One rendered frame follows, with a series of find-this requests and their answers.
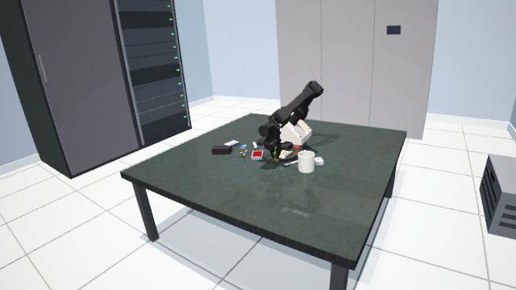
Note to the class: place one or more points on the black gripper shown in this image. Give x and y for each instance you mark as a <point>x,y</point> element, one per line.
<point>281,146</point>

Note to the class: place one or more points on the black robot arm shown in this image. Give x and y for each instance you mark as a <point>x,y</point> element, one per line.
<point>284,115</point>

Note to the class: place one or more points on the red ink pad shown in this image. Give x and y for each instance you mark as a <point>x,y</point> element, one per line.
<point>257,155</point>

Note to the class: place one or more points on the cream inspection card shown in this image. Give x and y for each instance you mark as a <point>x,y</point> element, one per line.
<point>284,154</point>

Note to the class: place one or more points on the white stamp pad tin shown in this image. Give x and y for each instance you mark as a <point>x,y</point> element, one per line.
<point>232,143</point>

